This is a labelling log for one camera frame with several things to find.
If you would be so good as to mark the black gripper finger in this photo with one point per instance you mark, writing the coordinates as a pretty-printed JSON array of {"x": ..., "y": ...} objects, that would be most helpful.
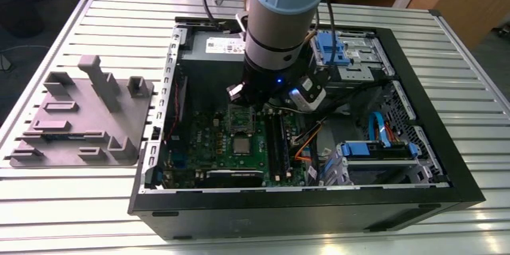
[{"x": 235, "y": 92}]

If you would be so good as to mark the silver CPU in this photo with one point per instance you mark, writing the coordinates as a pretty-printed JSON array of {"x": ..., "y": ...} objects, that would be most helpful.
[{"x": 242, "y": 145}]

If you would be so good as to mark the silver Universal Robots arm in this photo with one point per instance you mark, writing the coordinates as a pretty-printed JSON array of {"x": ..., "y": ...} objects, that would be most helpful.
[{"x": 279, "y": 28}]

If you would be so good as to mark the CPU socket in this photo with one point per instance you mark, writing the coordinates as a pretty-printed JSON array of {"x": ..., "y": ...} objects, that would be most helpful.
[{"x": 242, "y": 153}]

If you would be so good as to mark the grey power supply unit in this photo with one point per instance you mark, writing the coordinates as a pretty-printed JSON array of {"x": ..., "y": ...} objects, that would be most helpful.
[{"x": 207, "y": 73}]

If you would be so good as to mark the black RAM slot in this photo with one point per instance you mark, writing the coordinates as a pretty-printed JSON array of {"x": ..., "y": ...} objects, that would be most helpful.
[{"x": 270, "y": 144}]

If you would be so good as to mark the green motherboard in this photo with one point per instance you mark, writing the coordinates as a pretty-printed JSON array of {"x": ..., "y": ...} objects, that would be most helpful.
[{"x": 207, "y": 147}]

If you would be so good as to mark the blue plastic drive latch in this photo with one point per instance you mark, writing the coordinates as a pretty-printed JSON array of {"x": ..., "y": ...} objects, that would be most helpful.
[{"x": 337, "y": 55}]

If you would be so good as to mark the metal drive cage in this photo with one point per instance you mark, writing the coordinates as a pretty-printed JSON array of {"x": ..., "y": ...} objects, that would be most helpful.
[{"x": 357, "y": 73}]

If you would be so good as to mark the black graphics card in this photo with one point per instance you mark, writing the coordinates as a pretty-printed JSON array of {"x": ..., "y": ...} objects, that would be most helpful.
[{"x": 232, "y": 174}]

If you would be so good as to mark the hard disk in blue carrier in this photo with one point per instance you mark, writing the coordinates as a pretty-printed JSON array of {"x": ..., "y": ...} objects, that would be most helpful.
[{"x": 357, "y": 149}]

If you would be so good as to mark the grey parts rack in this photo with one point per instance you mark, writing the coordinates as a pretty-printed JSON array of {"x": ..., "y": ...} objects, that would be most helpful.
[{"x": 99, "y": 129}]

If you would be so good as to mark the metal disk bay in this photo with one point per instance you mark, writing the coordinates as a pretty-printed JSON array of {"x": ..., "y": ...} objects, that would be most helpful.
[{"x": 378, "y": 168}]

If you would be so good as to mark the black open PC case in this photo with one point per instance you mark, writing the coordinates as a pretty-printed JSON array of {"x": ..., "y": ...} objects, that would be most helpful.
[{"x": 299, "y": 216}]

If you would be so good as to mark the green RAM stick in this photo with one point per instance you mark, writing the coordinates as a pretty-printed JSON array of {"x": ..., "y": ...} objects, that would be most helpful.
[{"x": 63, "y": 136}]

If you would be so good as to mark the black table corner cap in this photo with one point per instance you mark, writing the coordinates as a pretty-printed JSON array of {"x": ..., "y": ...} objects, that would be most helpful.
[{"x": 435, "y": 13}]

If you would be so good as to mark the black office chair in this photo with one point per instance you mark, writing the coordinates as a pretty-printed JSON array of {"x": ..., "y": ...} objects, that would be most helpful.
[{"x": 24, "y": 4}]

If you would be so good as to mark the black chair base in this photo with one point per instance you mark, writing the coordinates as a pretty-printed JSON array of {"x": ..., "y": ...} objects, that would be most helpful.
[{"x": 502, "y": 29}]

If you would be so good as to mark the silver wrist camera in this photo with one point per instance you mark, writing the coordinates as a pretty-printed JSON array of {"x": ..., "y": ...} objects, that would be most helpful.
[{"x": 308, "y": 93}]

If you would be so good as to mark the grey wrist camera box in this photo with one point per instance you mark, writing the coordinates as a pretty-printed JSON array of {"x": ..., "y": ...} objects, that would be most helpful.
[{"x": 240, "y": 22}]

